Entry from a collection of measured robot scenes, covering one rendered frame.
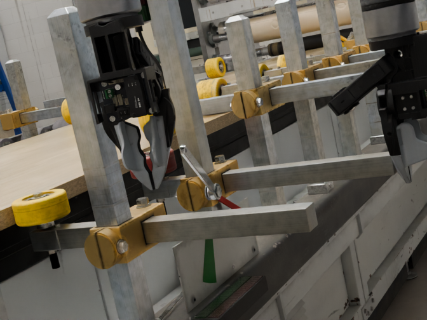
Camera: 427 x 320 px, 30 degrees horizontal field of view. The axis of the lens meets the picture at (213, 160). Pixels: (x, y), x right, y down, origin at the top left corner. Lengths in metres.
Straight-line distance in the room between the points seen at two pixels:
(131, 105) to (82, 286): 0.48
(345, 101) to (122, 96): 0.37
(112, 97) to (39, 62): 11.27
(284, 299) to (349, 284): 1.00
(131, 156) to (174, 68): 0.29
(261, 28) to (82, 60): 2.97
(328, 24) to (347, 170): 0.77
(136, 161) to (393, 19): 0.40
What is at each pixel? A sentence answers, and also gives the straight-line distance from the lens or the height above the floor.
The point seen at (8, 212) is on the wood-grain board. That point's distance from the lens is 1.20.
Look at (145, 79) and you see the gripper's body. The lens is 0.92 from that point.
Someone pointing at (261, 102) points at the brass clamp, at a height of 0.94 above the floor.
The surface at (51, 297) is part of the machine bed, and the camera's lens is 1.28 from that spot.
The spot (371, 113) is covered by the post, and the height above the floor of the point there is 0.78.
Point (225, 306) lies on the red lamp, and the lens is 1.16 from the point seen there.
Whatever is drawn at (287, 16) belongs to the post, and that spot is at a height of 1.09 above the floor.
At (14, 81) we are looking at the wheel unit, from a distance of 2.60.
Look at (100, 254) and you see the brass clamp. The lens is 1.04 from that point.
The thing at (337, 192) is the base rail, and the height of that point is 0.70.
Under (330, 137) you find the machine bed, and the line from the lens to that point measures 2.43.
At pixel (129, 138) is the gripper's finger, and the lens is 0.99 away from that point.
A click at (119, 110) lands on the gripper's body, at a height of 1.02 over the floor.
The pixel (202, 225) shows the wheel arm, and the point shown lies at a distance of 1.03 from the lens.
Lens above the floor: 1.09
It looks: 9 degrees down
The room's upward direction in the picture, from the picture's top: 12 degrees counter-clockwise
